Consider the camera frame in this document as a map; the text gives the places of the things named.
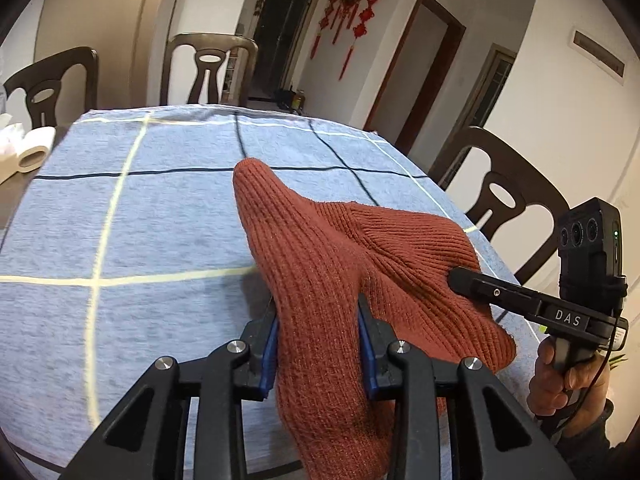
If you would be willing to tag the white tape roll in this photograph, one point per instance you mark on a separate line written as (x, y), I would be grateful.
(35, 148)

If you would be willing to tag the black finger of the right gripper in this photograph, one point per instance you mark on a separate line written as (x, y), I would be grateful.
(482, 287)

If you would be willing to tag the dark chair far left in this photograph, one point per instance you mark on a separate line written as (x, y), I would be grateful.
(42, 83)

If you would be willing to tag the blue checked table cloth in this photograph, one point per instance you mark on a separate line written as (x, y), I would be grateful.
(127, 246)

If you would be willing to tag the beige refrigerator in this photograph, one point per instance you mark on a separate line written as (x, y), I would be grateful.
(129, 37)

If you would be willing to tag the dark chair at far end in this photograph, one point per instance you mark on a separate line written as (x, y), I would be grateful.
(210, 52)

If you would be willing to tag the white tissue box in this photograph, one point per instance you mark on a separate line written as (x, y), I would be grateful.
(11, 138)

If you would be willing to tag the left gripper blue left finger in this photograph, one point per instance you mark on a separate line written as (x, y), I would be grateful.
(268, 349)

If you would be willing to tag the person's right hand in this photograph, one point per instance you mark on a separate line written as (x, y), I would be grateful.
(548, 389)

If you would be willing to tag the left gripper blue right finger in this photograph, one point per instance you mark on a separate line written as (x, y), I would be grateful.
(367, 345)

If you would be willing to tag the red Chinese knot decoration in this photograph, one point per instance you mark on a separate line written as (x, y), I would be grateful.
(344, 16)

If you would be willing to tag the dark chair right side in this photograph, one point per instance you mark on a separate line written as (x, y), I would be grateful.
(511, 185)

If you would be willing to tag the black tracking camera box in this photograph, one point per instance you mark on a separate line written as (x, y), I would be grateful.
(591, 254)

